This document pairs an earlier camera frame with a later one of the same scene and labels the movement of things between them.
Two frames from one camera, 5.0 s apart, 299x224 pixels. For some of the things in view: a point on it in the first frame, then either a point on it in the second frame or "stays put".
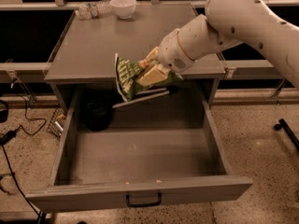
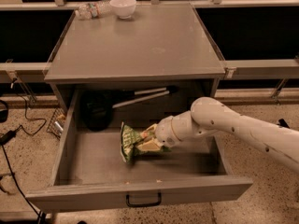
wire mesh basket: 57,122 stays put
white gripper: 171,52 to 165,131
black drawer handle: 144,204 stays put
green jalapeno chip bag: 127,72 to 129,148
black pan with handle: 97,106 stays put
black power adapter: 10,134 stays put
